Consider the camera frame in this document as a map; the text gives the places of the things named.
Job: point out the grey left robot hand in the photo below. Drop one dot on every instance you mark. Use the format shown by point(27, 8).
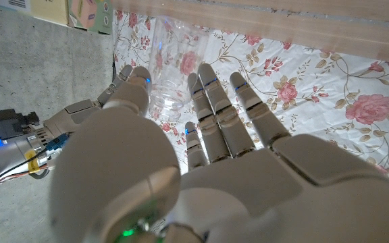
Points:
point(248, 189)

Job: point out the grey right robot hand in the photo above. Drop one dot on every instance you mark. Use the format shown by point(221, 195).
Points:
point(69, 118)

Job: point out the clear medicine bottle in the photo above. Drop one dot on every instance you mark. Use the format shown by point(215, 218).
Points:
point(176, 67)

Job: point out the colourful cardboard box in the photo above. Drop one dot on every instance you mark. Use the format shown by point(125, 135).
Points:
point(79, 11)

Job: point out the floral backdrop cloth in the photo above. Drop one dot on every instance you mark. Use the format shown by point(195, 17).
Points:
point(316, 101)

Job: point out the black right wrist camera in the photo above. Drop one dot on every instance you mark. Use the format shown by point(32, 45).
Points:
point(8, 123)

